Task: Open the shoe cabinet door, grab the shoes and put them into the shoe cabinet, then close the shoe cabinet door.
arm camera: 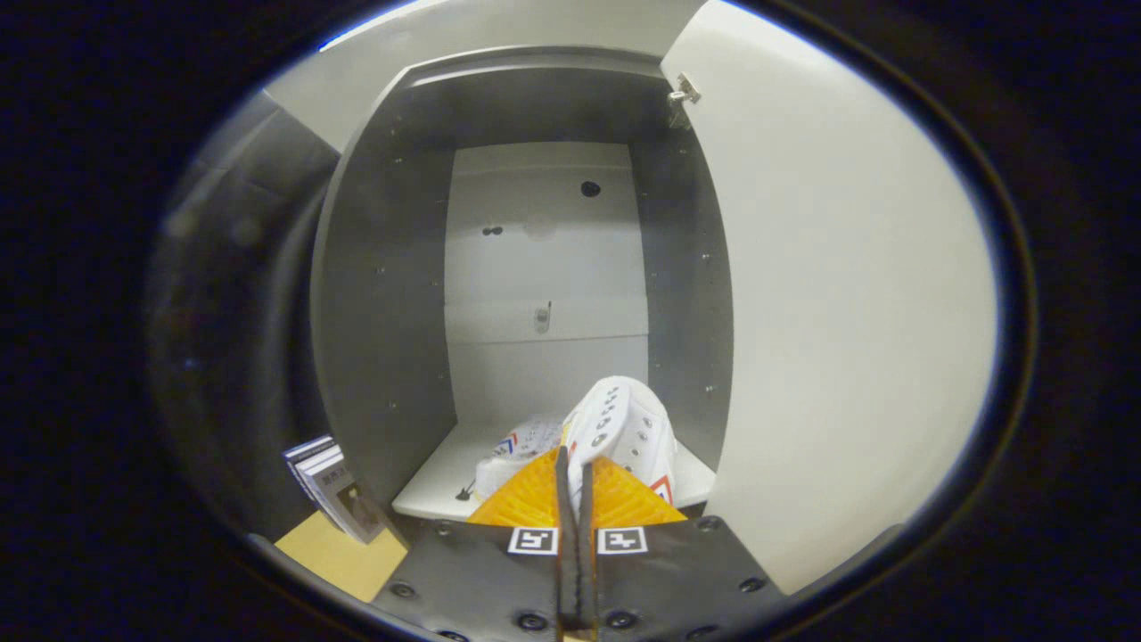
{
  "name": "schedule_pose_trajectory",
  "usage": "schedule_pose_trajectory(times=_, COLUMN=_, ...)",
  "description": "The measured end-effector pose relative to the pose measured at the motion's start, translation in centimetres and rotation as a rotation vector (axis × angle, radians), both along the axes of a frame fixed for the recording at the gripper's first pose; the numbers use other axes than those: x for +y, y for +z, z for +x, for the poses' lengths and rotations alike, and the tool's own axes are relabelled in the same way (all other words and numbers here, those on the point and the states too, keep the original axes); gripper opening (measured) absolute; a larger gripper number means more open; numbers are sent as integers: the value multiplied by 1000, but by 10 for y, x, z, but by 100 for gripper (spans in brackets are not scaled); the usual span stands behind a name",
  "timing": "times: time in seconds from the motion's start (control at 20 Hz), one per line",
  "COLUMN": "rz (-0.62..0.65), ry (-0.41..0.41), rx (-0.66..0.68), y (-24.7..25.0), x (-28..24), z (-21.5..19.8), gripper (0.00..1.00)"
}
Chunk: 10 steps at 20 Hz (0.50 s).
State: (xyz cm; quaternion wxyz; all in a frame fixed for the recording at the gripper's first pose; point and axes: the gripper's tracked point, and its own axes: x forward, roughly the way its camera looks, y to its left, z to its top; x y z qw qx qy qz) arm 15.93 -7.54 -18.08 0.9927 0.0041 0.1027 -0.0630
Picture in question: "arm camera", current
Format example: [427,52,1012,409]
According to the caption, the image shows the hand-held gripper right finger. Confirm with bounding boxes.
[575,459,787,642]

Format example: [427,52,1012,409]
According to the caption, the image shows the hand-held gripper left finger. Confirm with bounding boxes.
[370,446,576,642]

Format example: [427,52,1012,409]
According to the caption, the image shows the white sneaker shoe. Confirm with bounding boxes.
[473,415,566,500]
[562,375,678,509]

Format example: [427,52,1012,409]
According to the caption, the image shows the grey shoe cabinet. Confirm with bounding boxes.
[308,46,737,547]

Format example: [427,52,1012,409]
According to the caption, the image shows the white shoe cabinet door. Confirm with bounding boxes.
[660,0,999,597]

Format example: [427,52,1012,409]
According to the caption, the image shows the bundle of white books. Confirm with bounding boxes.
[283,435,386,546]

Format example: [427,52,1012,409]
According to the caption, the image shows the black backdrop cloth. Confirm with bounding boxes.
[147,89,341,547]

